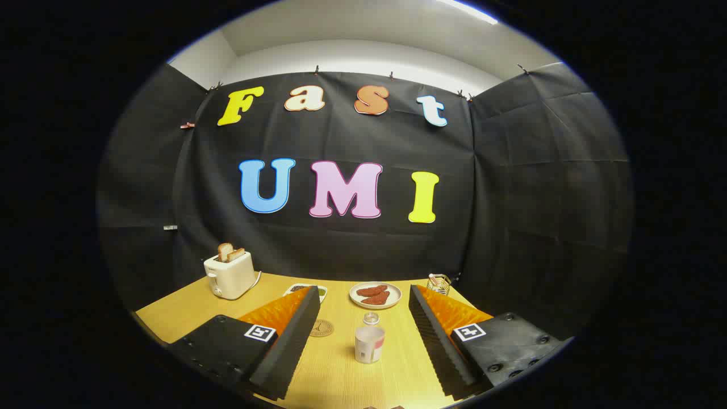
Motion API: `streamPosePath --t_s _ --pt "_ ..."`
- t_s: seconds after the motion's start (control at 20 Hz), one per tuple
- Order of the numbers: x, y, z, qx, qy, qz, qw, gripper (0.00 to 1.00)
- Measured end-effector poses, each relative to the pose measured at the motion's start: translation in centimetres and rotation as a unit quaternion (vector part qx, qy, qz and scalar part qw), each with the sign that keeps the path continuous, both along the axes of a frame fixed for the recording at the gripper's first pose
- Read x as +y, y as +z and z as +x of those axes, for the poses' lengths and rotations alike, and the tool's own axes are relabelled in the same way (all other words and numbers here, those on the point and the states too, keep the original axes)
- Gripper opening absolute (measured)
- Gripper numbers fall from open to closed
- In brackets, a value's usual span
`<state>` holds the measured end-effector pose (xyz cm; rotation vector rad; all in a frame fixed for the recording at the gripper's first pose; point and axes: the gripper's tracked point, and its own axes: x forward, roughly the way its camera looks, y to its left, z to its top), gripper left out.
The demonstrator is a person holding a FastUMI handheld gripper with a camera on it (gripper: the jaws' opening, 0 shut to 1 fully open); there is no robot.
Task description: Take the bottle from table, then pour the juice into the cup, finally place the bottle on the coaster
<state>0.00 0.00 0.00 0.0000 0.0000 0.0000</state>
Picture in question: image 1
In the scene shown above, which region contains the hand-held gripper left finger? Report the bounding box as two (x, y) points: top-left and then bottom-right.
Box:
(166, 285), (321, 402)

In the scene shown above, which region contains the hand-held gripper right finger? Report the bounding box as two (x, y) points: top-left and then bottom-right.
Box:
(408, 284), (573, 402)

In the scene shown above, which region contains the clear plastic juice bottle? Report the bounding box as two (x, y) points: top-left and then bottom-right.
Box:
(354, 312), (386, 365)

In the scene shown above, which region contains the white seasoning tray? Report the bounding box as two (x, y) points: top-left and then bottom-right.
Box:
(283, 283), (328, 303)

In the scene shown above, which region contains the wooden table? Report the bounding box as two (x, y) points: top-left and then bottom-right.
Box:
(135, 272), (495, 409)

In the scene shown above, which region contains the white round plate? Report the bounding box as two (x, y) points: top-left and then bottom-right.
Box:
(349, 282), (403, 310)

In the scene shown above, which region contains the white toaster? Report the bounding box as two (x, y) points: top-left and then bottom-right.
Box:
(204, 252), (262, 301)

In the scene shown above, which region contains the black backdrop cloth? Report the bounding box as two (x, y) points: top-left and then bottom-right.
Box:
(97, 61), (634, 341)

